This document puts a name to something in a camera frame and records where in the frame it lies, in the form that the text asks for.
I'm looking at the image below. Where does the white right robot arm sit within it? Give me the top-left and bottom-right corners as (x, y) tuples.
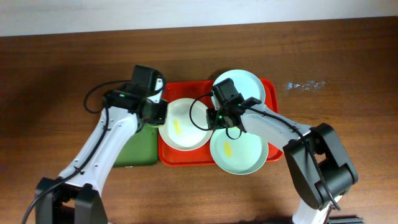
(206, 96), (358, 223)

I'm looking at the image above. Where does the white plate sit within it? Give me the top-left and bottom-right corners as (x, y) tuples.
(159, 98), (213, 151)

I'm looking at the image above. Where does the green tray with black rim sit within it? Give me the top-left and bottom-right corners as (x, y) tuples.
(113, 125), (158, 167)

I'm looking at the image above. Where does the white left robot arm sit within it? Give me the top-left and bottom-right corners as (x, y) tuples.
(29, 89), (167, 223)

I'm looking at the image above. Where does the red plastic tray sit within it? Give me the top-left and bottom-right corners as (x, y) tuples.
(158, 78), (279, 167)

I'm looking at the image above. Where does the light blue plate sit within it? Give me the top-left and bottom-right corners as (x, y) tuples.
(213, 69), (266, 105)
(210, 128), (269, 175)

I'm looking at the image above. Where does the green and yellow sponge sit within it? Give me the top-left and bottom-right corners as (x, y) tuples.
(148, 124), (163, 128)

